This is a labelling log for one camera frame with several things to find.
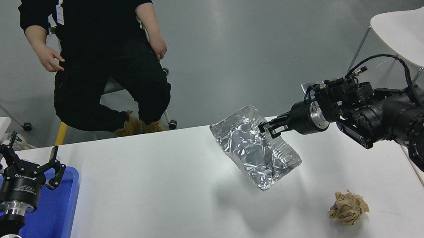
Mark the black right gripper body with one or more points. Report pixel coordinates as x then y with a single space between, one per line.
302 118

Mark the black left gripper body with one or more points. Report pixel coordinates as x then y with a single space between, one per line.
20 185

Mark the silver foil tray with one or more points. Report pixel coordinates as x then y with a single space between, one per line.
252 151

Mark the tan paper ball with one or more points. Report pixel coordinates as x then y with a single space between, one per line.
347 208

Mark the person's right hand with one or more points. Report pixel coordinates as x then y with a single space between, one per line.
50 60

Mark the person's left hand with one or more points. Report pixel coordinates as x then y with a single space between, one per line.
159 48

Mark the white shoe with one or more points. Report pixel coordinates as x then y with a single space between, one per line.
20 144

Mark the metal floor plate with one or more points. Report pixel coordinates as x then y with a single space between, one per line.
304 86

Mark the seated person with badge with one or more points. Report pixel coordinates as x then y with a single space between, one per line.
105 46

